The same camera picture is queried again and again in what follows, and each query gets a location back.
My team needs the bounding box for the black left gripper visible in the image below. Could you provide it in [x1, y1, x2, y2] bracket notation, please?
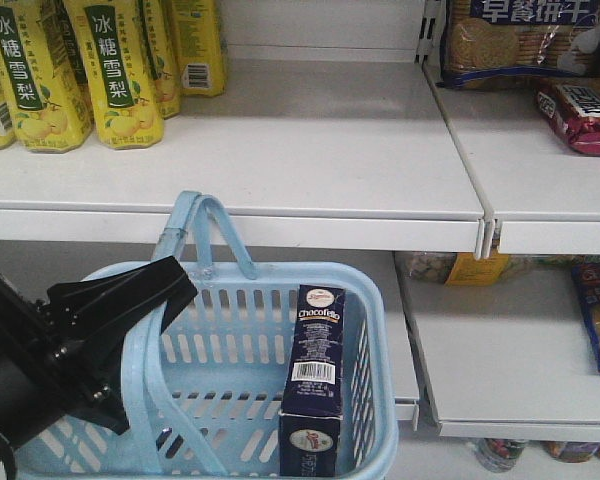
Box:
[0, 257, 197, 434]

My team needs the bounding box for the light blue plastic basket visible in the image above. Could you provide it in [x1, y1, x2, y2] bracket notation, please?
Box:
[15, 191, 399, 479]

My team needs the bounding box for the dark blue cookie box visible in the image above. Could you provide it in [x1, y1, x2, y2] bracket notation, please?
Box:
[278, 285, 346, 477]

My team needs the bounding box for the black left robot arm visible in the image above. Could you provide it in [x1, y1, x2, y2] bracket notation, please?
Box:
[0, 256, 198, 478]

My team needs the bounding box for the yellow pear drink bottle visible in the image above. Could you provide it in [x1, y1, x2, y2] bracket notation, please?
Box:
[62, 1, 164, 150]
[0, 1, 92, 153]

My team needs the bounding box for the white drinks shelf unit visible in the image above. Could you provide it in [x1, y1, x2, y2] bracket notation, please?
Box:
[0, 1, 600, 441]

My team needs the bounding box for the breakfast biscuit bag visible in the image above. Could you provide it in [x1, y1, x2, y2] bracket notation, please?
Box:
[440, 0, 600, 90]

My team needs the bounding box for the red snack pack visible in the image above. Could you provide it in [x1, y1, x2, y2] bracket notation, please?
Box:
[534, 77, 600, 156]

